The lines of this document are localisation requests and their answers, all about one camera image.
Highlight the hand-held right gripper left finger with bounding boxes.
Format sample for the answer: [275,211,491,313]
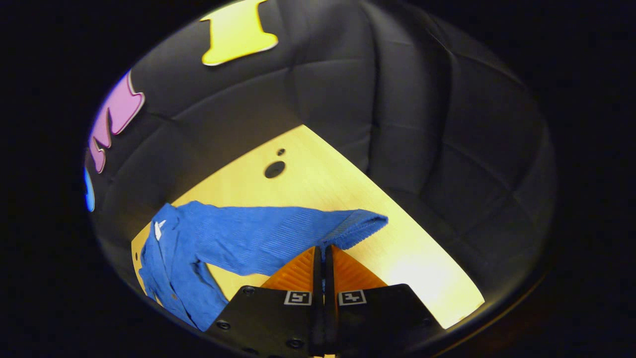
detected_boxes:
[204,245,326,358]

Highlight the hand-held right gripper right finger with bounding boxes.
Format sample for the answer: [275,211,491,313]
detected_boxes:
[325,245,445,358]

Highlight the blue button shirt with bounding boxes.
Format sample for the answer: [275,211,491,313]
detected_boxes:
[138,200,389,332]

